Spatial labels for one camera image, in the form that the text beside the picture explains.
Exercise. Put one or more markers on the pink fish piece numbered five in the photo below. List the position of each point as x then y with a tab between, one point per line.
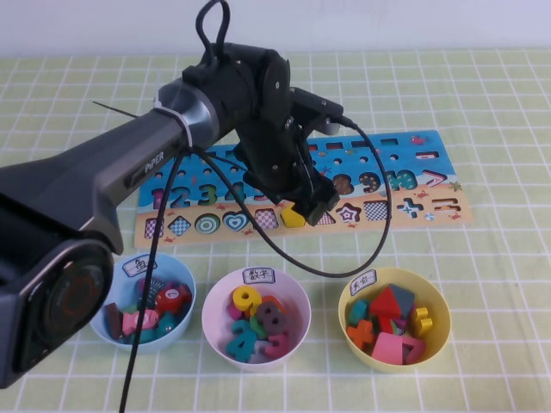
148	320

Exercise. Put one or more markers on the teal plus sign piece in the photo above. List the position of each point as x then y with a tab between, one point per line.
357	312

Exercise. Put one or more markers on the orange number piece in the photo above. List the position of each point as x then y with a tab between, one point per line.
271	300

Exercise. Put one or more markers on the red triangle piece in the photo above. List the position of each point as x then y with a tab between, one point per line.
385	305

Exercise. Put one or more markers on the orange cross sign piece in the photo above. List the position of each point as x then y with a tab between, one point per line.
361	334

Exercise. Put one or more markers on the dark brown fish piece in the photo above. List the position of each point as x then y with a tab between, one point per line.
114	322

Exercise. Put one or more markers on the teal number four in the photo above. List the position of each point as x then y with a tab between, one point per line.
247	348

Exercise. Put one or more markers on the yellow number nine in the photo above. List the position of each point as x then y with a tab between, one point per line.
237	303

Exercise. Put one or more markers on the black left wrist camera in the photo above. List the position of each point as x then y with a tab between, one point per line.
316	107

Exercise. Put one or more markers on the dark striped fish piece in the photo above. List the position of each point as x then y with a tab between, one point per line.
145	289

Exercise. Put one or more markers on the yellow wooden pentagon piece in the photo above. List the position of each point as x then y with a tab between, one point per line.
292	219

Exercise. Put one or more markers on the white label with two characters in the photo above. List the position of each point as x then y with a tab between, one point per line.
258	276

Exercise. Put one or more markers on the purple shape piece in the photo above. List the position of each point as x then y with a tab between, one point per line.
404	322

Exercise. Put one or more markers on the magenta number three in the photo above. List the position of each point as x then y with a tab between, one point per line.
282	344

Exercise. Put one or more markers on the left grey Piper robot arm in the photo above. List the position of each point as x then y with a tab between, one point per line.
86	172

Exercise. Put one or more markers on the white zip tie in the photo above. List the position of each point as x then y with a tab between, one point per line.
186	129

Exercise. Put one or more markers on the grey-blue shape piece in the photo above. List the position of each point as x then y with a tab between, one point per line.
404	299

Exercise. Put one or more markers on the white tilted handwritten label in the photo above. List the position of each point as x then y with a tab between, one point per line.
363	284

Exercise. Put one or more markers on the green number piece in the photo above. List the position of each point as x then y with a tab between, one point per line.
256	324

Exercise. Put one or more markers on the pink square shape piece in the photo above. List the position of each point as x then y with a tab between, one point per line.
385	347

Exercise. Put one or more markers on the green shape piece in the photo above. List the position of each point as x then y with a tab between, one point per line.
394	328

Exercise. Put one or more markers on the red fish piece numbered one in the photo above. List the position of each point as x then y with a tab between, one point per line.
172	297

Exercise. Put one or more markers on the blue-green fish piece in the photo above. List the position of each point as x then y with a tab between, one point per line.
144	338

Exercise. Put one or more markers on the dark pink angle sign piece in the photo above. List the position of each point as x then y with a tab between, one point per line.
416	346

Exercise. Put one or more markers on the light blue plastic bowl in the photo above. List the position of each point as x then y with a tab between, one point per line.
187	301

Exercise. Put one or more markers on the teal fish piece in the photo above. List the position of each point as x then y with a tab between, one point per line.
167	326

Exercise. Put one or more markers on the yellow plastic bowl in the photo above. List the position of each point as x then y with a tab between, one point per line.
438	310

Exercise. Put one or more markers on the lavender number piece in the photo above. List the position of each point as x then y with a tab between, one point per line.
259	357

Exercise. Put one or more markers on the white label with fish character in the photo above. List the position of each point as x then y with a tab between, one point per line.
140	266

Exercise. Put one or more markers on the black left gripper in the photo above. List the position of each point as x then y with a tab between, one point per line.
271	163

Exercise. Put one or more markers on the pink plastic bowl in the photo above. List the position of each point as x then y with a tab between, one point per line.
214	310

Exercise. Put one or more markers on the magenta number piece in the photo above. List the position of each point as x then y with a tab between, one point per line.
232	313

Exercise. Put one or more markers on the yellow equals sign piece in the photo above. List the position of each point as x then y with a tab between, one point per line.
419	316

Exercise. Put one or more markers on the grey-brown number eight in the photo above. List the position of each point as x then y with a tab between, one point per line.
282	320

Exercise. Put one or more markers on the colourful wooden puzzle board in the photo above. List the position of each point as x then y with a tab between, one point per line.
452	150

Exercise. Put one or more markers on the green checkered tablecloth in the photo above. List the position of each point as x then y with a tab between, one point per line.
473	86

